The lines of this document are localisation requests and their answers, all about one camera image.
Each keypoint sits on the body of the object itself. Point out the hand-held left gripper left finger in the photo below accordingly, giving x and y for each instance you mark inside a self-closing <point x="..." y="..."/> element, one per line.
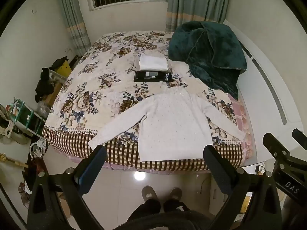
<point x="92" y="166"/>

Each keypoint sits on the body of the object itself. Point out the person's grey slipper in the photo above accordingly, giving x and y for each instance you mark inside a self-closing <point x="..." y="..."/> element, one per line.
<point x="176" y="193"/>
<point x="148" y="192"/>

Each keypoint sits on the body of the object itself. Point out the floral bedspread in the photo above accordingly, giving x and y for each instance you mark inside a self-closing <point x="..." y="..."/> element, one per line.
<point x="100" y="81"/>

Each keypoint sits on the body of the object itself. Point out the folded black garment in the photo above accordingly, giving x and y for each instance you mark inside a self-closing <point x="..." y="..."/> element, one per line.
<point x="141" y="77"/>

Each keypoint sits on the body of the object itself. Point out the yellow box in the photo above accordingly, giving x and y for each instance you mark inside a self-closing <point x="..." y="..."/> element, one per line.
<point x="63" y="68"/>

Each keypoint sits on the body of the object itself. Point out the pink bed sheet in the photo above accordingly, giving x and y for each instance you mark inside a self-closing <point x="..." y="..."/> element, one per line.
<point x="242" y="115"/>

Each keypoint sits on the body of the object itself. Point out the person's left leg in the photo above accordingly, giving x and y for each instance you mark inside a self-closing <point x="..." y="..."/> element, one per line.
<point x="146" y="208"/>

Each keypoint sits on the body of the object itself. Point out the person's leg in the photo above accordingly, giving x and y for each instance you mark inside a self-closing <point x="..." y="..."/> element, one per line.
<point x="146" y="208"/>
<point x="175" y="206"/>

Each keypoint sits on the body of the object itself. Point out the grey-green striped curtain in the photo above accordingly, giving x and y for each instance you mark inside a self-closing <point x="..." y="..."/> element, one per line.
<point x="72" y="16"/>
<point x="194" y="2"/>

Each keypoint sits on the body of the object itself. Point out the folded white cloth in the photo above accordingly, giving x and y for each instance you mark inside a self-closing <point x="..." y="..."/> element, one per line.
<point x="153" y="62"/>

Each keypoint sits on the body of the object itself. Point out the person's right leg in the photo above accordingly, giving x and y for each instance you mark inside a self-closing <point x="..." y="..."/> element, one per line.
<point x="175" y="206"/>

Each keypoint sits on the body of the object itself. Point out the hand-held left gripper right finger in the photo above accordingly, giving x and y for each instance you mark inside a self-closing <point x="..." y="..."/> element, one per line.
<point x="215" y="167"/>

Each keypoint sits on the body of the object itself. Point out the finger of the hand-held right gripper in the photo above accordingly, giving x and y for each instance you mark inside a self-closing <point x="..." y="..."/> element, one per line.
<point x="301" y="139"/>
<point x="275" y="148"/>

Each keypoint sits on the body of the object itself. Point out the person's left grey slipper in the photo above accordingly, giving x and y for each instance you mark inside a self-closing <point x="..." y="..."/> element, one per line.
<point x="148" y="192"/>

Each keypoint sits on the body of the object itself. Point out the person's right grey slipper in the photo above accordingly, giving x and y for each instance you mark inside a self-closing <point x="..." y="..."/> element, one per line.
<point x="176" y="193"/>

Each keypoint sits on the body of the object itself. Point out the wooden stick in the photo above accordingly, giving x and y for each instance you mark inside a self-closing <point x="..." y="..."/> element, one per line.
<point x="14" y="161"/>

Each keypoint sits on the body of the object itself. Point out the white knit sweater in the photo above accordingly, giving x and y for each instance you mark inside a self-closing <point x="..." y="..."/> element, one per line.
<point x="172" y="124"/>

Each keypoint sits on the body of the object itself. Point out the green storage rack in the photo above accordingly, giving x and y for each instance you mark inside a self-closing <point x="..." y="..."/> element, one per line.
<point x="28" y="119"/>

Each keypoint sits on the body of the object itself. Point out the black clothes heap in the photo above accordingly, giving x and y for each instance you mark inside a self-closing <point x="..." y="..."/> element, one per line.
<point x="44" y="83"/>

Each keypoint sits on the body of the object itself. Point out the dark green plush blanket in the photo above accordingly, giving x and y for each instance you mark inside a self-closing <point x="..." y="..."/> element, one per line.
<point x="208" y="50"/>

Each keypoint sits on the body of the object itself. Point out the folded grey cloth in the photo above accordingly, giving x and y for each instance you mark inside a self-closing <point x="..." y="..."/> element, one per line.
<point x="136" y="63"/>

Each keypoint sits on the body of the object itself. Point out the white bed headboard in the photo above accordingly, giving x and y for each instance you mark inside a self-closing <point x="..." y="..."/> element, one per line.
<point x="263" y="100"/>

